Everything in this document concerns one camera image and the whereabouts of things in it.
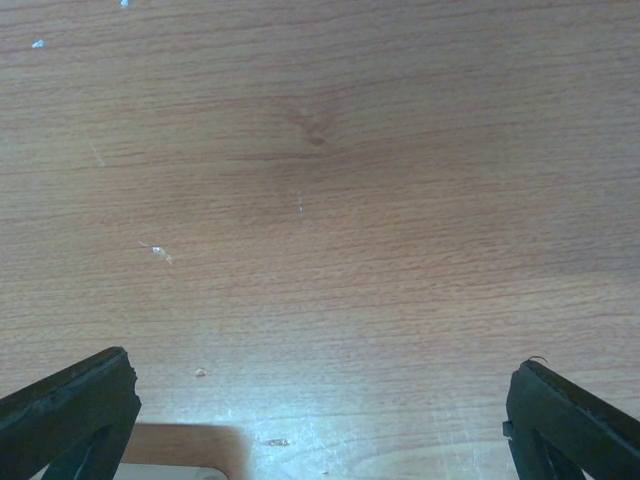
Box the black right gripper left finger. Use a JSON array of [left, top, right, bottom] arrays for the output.
[[1, 347, 141, 479]]

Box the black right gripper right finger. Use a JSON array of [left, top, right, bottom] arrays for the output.
[[503, 360, 639, 479]]

